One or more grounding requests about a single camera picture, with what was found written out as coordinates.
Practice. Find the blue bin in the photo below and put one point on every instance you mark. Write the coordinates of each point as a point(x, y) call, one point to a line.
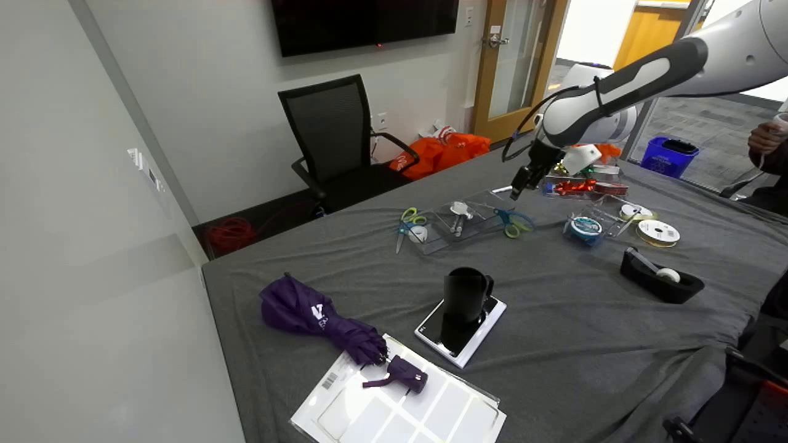
point(669, 155)

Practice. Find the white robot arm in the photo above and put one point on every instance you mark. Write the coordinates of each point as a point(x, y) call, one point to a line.
point(737, 51)

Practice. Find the orange bag on floor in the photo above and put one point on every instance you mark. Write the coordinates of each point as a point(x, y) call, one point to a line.
point(439, 153)

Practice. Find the white square tray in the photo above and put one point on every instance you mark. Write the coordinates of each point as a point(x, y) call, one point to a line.
point(430, 329)

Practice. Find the black mesh office chair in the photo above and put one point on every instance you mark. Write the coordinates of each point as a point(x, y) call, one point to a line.
point(334, 130)

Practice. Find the black tape dispenser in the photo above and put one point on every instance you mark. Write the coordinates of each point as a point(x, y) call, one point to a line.
point(662, 280)

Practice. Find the purple folded umbrella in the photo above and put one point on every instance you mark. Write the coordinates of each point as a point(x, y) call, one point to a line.
point(291, 306)

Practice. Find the white ribbon spool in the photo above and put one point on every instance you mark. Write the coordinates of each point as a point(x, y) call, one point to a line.
point(658, 231)
point(635, 211)

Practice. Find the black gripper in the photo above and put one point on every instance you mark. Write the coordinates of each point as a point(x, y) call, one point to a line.
point(542, 160)

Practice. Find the clear container with scissors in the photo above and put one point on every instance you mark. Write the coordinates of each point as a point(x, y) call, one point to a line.
point(462, 221)

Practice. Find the white grid paper sheet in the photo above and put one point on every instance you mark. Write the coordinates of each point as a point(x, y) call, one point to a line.
point(407, 400)

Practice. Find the teal ribbon spool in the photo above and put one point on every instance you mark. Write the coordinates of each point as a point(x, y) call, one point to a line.
point(584, 230)

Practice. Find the green yellow scissors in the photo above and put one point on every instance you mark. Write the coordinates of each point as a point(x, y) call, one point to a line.
point(413, 227)

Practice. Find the grey table cloth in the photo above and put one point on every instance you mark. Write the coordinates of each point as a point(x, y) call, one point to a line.
point(583, 353)

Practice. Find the green blue scissors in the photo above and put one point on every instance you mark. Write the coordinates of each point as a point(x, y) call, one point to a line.
point(513, 221)

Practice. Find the wall mounted television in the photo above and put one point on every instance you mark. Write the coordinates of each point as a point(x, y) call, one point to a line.
point(323, 24)

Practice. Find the white ribbon spool right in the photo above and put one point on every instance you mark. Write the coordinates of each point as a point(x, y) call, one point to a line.
point(635, 211)

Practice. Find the white ribbon spool left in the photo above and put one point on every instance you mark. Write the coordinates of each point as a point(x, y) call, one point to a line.
point(658, 231)

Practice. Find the black mug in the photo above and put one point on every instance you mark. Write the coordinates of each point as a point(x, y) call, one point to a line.
point(467, 296)

